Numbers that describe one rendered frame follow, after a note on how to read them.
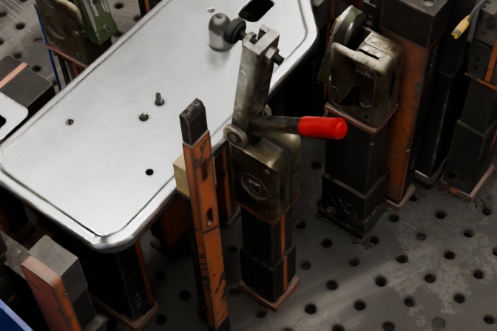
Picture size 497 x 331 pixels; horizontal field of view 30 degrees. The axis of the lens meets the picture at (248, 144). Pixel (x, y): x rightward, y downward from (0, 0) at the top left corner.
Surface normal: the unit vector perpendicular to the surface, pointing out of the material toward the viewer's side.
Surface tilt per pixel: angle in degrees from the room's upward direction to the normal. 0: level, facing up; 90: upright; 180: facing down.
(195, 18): 0
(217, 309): 90
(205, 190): 90
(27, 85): 0
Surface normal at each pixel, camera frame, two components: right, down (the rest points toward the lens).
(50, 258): -0.03, -0.60
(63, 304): 0.80, 0.47
